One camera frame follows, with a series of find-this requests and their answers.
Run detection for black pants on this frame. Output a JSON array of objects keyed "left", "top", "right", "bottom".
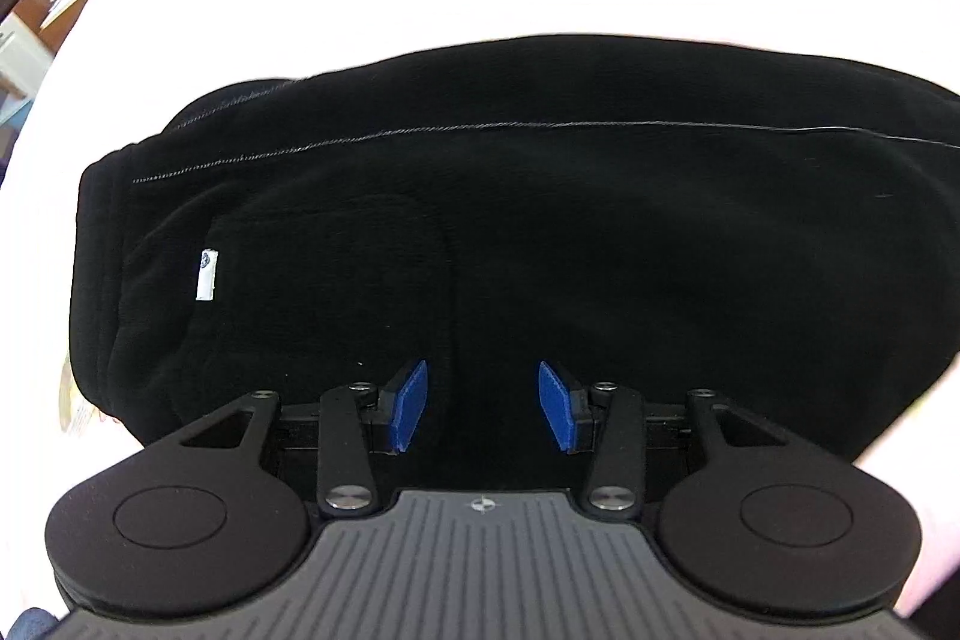
[{"left": 70, "top": 35, "right": 958, "bottom": 487}]

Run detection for brown wooden desk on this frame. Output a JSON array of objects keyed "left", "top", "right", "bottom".
[{"left": 13, "top": 0, "right": 89, "bottom": 55}]

